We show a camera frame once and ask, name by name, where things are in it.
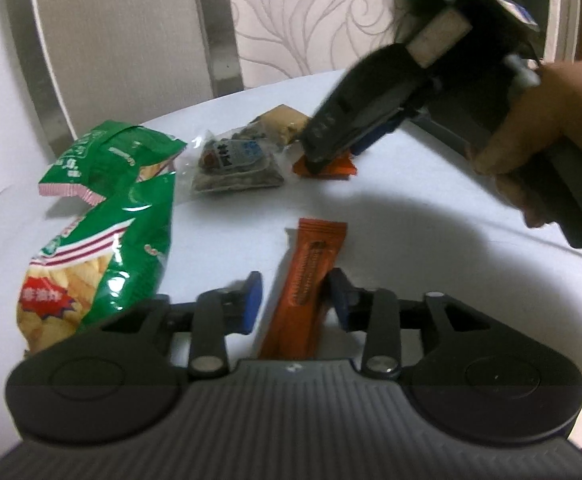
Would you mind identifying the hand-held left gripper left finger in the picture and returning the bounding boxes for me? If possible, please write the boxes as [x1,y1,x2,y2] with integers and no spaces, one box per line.
[81,271,264,380]

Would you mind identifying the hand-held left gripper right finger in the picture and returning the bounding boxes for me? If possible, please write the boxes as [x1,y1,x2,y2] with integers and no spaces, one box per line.
[328,267,512,380]

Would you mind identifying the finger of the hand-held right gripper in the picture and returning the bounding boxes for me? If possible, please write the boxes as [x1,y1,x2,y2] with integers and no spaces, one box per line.
[302,44,436,176]
[348,112,408,157]

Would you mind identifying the long orange stick packet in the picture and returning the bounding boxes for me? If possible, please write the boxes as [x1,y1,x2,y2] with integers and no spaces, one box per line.
[256,218,349,361]

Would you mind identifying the small orange snack packet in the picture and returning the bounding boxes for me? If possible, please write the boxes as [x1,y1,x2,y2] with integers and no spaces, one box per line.
[291,152,359,181]

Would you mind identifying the green chip bag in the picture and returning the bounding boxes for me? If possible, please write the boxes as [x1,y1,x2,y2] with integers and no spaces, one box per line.
[38,120,188,207]
[18,172,176,356]

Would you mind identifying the person's right hand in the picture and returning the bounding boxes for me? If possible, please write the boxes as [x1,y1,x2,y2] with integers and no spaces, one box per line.
[467,59,582,229]

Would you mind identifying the brown cracker packet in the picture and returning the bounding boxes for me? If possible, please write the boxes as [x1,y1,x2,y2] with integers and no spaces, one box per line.
[248,104,312,146]

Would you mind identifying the clear snack packet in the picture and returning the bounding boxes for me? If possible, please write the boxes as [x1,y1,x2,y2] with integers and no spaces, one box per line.
[176,127,286,206]

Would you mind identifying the grey chair metal frame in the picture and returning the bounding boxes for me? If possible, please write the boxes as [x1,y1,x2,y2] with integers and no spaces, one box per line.
[1,0,244,156]

